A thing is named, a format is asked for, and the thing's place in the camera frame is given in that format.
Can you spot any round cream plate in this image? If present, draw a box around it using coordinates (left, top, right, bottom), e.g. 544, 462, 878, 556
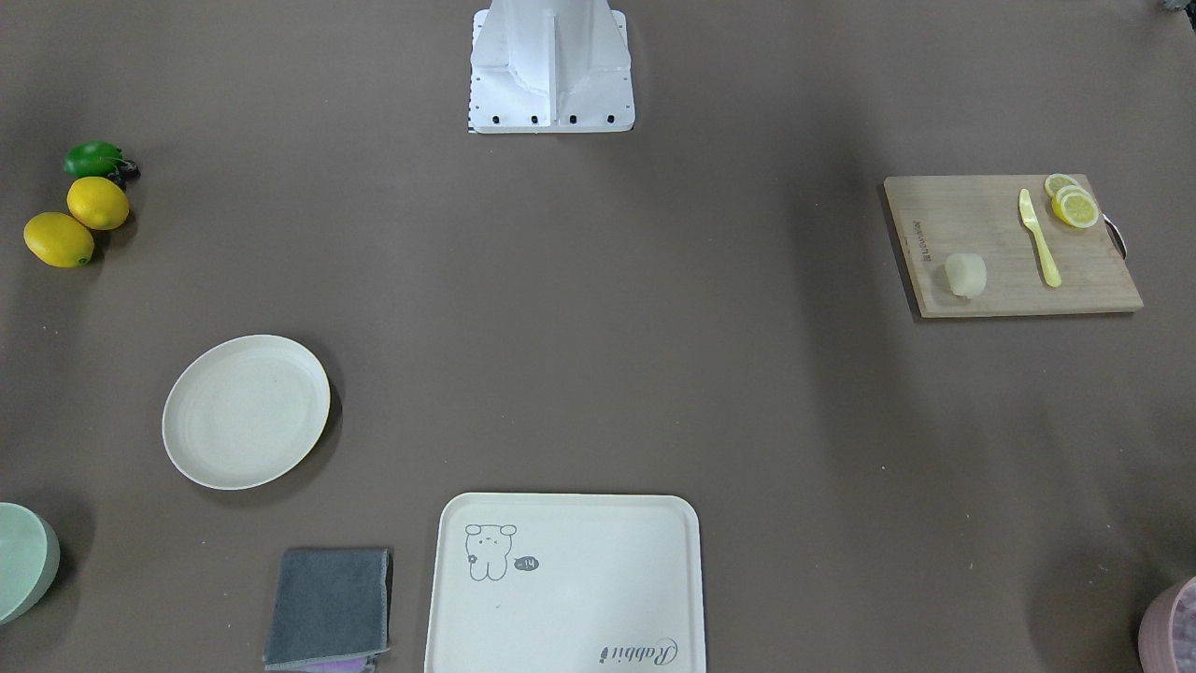
161, 334, 332, 491

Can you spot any pale white bun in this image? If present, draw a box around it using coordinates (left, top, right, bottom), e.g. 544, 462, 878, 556
944, 252, 988, 299

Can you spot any cream rectangular rabbit tray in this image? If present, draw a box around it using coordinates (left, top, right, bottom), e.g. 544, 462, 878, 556
425, 492, 706, 672

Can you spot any grey folded cloth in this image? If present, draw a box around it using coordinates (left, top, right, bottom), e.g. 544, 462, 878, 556
263, 547, 392, 672

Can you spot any wooden cutting board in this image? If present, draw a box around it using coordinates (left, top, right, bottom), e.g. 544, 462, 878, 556
883, 175, 1145, 319

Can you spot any yellow plastic knife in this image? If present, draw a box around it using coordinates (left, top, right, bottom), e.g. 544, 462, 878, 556
1017, 188, 1062, 289

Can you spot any lemon slice back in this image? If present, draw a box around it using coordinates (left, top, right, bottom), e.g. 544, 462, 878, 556
1043, 172, 1081, 198

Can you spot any dark grape bunch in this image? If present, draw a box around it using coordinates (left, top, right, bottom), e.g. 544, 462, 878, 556
106, 159, 140, 189

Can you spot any yellow lemon near lime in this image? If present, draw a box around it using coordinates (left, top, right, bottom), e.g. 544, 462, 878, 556
65, 178, 132, 231

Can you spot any green lime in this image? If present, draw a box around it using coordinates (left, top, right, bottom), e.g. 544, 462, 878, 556
63, 140, 126, 178

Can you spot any yellow lemon outer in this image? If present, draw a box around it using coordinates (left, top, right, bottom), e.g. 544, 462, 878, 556
24, 212, 94, 268

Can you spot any mint green bowl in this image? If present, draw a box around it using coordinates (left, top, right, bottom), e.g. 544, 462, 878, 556
1, 502, 61, 623

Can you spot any pink bowl with ice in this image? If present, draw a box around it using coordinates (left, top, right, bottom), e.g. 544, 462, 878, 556
1137, 579, 1195, 672

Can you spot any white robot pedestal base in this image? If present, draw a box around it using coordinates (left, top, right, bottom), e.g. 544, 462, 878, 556
466, 1, 636, 134

